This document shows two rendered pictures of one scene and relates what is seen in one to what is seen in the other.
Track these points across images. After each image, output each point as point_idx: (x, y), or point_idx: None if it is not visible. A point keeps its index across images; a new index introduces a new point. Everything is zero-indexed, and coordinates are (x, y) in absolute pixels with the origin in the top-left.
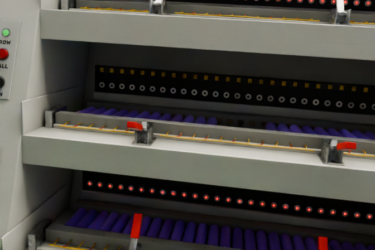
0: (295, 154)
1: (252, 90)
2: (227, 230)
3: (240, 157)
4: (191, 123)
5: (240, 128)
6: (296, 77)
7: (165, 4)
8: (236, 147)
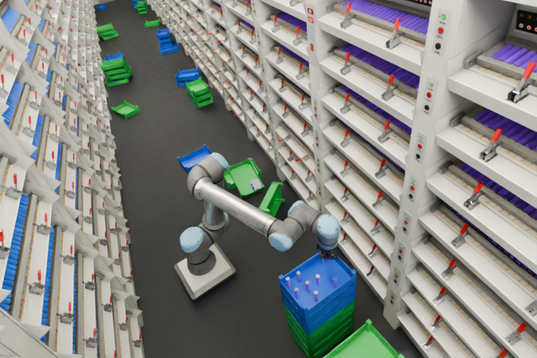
0: (304, 154)
1: None
2: None
3: (294, 151)
4: (296, 137)
5: (301, 143)
6: None
7: (284, 115)
8: (299, 147)
